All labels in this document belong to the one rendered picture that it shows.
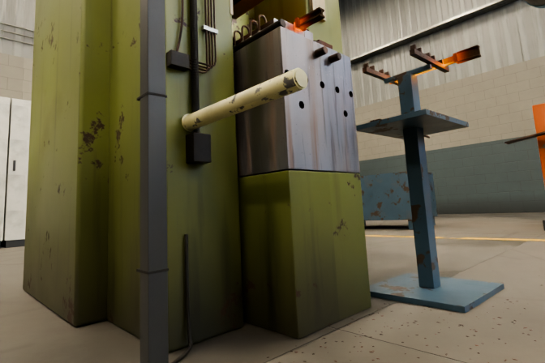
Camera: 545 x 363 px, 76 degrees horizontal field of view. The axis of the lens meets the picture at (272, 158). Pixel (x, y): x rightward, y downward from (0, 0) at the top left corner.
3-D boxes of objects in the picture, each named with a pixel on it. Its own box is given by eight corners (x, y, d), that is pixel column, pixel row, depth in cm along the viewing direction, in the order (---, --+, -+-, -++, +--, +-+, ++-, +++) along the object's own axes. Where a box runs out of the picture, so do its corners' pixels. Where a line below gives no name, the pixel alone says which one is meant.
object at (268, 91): (311, 92, 73) (309, 68, 73) (293, 87, 69) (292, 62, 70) (197, 132, 104) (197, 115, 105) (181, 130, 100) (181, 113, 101)
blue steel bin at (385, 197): (438, 224, 483) (432, 173, 492) (419, 229, 422) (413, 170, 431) (358, 225, 560) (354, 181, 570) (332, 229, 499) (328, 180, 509)
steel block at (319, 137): (360, 172, 128) (350, 57, 134) (288, 168, 101) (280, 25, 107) (259, 185, 167) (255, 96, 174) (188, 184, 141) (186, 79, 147)
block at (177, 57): (190, 68, 103) (189, 54, 103) (171, 63, 99) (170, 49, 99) (184, 71, 105) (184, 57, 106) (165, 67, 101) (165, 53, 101)
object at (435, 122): (469, 126, 149) (468, 122, 149) (426, 113, 122) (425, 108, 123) (403, 139, 171) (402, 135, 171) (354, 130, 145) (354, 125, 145)
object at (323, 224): (371, 307, 121) (360, 172, 128) (298, 339, 95) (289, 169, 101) (263, 287, 161) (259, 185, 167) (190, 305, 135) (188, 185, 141)
